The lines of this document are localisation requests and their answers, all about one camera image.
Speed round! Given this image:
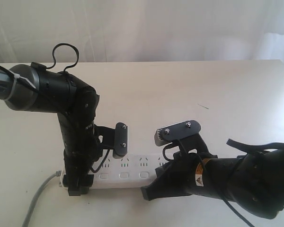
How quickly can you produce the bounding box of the grey power cable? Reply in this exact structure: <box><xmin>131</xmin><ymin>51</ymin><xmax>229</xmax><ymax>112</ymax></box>
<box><xmin>21</xmin><ymin>170</ymin><xmax>62</xmax><ymax>227</ymax></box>

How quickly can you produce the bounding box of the white backdrop curtain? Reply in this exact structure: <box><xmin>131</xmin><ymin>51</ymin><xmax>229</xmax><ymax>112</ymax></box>
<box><xmin>0</xmin><ymin>0</ymin><xmax>284</xmax><ymax>63</ymax></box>

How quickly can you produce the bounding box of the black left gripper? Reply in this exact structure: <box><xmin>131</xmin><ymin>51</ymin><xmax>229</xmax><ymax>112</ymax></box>
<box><xmin>63</xmin><ymin>139</ymin><xmax>103</xmax><ymax>196</ymax></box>

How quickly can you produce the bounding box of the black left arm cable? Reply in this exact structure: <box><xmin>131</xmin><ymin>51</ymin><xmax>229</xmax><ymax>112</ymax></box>
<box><xmin>46</xmin><ymin>43</ymin><xmax>80</xmax><ymax>73</ymax></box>

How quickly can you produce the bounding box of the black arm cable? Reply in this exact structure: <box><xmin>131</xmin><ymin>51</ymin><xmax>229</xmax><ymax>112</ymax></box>
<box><xmin>46</xmin><ymin>43</ymin><xmax>80</xmax><ymax>73</ymax></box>
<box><xmin>162</xmin><ymin>139</ymin><xmax>256</xmax><ymax>227</ymax></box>

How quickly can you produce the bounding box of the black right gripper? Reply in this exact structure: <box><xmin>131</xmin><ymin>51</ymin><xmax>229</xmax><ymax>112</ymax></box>
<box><xmin>141</xmin><ymin>134</ymin><xmax>218</xmax><ymax>201</ymax></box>

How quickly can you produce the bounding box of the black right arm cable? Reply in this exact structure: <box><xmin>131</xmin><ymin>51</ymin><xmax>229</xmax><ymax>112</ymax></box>
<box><xmin>162</xmin><ymin>139</ymin><xmax>256</xmax><ymax>227</ymax></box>

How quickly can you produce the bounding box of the white five-outlet power strip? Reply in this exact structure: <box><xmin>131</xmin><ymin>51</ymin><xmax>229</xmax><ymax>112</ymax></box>
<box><xmin>58</xmin><ymin>153</ymin><xmax>173</xmax><ymax>190</ymax></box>

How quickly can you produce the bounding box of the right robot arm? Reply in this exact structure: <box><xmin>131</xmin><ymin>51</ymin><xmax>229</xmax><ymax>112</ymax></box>
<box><xmin>141</xmin><ymin>134</ymin><xmax>284</xmax><ymax>219</ymax></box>

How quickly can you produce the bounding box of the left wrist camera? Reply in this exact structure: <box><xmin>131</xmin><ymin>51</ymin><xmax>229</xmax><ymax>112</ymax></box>
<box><xmin>96</xmin><ymin>122</ymin><xmax>128</xmax><ymax>159</ymax></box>

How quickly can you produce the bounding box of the white zip tie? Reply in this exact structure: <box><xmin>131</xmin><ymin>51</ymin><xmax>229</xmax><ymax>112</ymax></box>
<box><xmin>4</xmin><ymin>73</ymin><xmax>36</xmax><ymax>101</ymax></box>

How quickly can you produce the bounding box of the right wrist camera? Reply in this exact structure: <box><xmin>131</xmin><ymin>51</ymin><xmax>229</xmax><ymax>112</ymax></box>
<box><xmin>154</xmin><ymin>120</ymin><xmax>201</xmax><ymax>147</ymax></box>

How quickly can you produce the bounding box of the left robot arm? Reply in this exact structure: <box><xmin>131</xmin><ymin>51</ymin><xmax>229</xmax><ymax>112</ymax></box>
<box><xmin>0</xmin><ymin>62</ymin><xmax>102</xmax><ymax>196</ymax></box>

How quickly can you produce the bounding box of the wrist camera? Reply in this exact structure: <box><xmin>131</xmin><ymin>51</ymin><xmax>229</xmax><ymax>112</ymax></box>
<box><xmin>154</xmin><ymin>120</ymin><xmax>201</xmax><ymax>147</ymax></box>
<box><xmin>96</xmin><ymin>122</ymin><xmax>128</xmax><ymax>159</ymax></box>

